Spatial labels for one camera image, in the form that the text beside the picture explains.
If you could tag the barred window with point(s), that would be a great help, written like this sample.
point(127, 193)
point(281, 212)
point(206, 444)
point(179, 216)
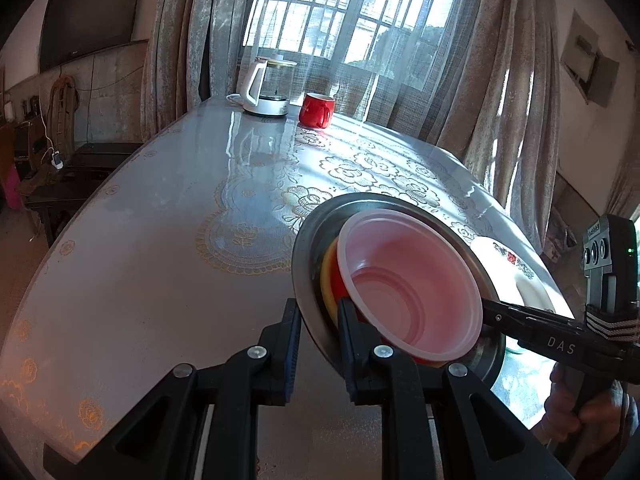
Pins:
point(345, 10)

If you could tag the teal plastic plate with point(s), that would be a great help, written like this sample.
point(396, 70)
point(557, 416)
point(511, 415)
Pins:
point(512, 354)

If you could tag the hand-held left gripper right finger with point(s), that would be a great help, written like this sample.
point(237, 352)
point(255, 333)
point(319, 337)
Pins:
point(347, 355)

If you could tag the stainless steel bowl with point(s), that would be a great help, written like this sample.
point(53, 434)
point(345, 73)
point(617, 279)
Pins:
point(312, 260)

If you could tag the black wall television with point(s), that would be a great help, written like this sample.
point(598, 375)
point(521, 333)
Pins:
point(85, 15)

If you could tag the grey wall electrical box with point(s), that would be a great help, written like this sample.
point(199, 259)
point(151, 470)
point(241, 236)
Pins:
point(590, 60)

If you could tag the sheer white curtain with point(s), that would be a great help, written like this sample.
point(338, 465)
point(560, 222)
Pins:
point(380, 75)

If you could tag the red plastic bowl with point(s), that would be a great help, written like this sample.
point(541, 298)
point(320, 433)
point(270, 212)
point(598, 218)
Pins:
point(410, 280)

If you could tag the dark low bench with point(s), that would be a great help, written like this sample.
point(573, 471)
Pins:
point(85, 180)

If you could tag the yellow plastic bowl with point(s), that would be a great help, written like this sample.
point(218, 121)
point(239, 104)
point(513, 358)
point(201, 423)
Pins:
point(327, 280)

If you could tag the pink plastic container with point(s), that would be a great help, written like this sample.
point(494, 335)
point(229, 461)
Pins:
point(11, 187)

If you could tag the white charger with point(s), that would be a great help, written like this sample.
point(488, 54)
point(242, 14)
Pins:
point(57, 161)

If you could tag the white glass electric kettle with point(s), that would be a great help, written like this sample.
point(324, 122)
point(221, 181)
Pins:
point(267, 90)

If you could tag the person's right hand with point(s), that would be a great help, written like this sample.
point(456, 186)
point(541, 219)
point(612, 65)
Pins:
point(615, 412)

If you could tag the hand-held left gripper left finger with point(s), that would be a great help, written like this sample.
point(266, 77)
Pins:
point(292, 360)

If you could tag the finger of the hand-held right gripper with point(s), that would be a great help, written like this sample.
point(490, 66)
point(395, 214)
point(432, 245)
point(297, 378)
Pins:
point(540, 320)

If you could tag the red mug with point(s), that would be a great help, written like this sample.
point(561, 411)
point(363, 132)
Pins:
point(316, 110)

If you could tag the beige curtain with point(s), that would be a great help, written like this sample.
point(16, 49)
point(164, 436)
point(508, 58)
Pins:
point(505, 85)
point(195, 35)

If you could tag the large white phoenix-print plate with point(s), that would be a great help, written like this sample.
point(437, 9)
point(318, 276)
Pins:
point(492, 252)

